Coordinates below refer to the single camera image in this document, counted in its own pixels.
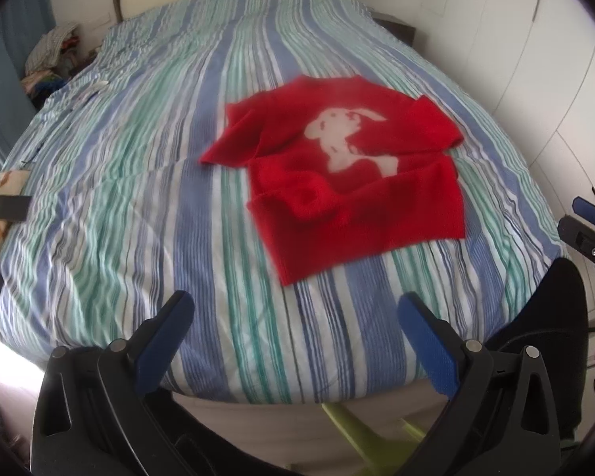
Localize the red sweater with white figure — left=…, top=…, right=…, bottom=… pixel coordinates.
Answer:
left=200, top=74, right=467, bottom=286

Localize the dark nightstand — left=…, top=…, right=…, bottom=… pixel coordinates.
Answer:
left=374, top=12, right=417, bottom=46

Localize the green plastic stool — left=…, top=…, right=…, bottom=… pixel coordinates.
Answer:
left=321, top=403, right=427, bottom=476

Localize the patterned orange cloth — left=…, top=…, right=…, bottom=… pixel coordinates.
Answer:
left=0, top=169, right=33, bottom=259

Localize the beige bed base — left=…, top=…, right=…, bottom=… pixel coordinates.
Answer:
left=171, top=389, right=444, bottom=476

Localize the striped bed cover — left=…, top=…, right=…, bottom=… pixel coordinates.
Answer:
left=0, top=0, right=573, bottom=405

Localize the pile of mixed clothes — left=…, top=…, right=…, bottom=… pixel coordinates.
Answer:
left=22, top=22, right=83, bottom=106

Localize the white wardrobe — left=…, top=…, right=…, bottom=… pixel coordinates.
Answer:
left=420, top=0, right=595, bottom=311

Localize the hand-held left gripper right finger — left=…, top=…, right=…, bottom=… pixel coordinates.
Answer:
left=397, top=292, right=564, bottom=476

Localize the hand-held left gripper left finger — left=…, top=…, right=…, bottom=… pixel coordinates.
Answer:
left=31, top=290, right=218, bottom=476

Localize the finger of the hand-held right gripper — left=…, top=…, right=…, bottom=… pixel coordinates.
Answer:
left=572, top=197, right=595, bottom=232
left=558, top=215, right=595, bottom=271

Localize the blue curtain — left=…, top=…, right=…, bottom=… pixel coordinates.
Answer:
left=0, top=0, right=56, bottom=159

